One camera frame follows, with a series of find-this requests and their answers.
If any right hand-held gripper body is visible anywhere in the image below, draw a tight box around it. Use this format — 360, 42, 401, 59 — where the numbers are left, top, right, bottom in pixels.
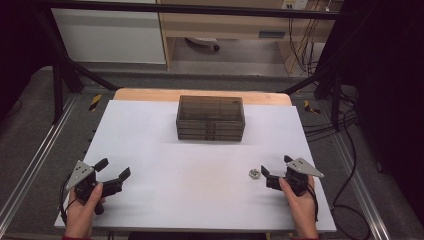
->
281, 157, 325, 198

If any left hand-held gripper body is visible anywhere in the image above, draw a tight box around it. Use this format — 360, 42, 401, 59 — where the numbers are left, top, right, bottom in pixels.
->
65, 160, 105, 216

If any smoky plastic drawer cabinet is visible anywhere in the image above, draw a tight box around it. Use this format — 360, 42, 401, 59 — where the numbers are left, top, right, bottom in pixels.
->
175, 95, 246, 142

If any person's right hand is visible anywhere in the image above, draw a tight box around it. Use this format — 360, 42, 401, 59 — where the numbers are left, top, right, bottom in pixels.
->
279, 176, 320, 239

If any person's left hand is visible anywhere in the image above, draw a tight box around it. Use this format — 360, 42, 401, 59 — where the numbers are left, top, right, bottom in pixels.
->
63, 182, 106, 239

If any yellow black tape strip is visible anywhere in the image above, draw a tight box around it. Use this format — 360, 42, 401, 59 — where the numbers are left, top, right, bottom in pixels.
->
303, 99, 322, 115
88, 93, 103, 113

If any black metal stand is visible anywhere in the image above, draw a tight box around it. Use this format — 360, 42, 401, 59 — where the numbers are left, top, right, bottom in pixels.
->
282, 64, 345, 132
36, 9, 120, 125

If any white board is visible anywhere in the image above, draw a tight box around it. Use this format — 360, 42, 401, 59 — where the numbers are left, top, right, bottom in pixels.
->
54, 99, 338, 233

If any wooden table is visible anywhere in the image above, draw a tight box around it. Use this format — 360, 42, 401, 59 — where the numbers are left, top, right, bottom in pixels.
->
113, 87, 293, 107

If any black curtain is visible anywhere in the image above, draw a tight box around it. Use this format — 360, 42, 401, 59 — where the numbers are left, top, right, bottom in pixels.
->
0, 0, 55, 122
319, 0, 424, 228

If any white cabinet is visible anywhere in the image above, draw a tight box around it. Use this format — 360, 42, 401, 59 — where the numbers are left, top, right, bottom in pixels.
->
51, 8, 167, 65

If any wooden desk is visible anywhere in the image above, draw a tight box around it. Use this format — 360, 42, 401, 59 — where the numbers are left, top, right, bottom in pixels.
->
156, 0, 344, 78

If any office chair base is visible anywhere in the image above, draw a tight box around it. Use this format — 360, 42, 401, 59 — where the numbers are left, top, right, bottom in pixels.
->
184, 36, 222, 53

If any left hand-held gripper cable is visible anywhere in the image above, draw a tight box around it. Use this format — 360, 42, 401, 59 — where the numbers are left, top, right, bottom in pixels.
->
58, 173, 78, 225

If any hand-held gripper cable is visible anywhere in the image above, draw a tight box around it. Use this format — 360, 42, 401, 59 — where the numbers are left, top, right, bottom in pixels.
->
306, 183, 320, 223
58, 173, 78, 225

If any right hand-held gripper cable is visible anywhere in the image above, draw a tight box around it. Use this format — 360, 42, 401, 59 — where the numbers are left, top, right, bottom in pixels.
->
306, 183, 320, 223

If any black floor cable bundle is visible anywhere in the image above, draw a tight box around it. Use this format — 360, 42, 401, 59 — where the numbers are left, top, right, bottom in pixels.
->
303, 112, 360, 142

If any aluminium rail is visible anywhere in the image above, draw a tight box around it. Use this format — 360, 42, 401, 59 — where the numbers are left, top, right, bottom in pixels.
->
0, 94, 80, 228
328, 132, 392, 240

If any long black floor cable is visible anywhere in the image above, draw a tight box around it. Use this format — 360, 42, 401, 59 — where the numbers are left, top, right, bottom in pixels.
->
330, 109, 372, 240

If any hanging cable bundle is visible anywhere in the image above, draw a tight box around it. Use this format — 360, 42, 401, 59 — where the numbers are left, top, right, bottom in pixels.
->
284, 16, 322, 76

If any white wall outlet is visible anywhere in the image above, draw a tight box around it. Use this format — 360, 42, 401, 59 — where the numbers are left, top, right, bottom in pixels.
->
281, 0, 309, 10

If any black metal frame bar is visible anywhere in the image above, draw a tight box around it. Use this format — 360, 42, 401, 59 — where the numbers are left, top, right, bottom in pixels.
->
33, 0, 354, 20

